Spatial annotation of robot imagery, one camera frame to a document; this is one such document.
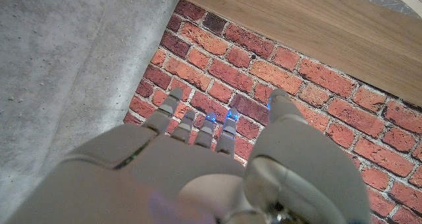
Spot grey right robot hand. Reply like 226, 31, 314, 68
6, 86, 373, 224

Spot red brick printed backdrop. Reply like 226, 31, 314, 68
123, 0, 422, 224

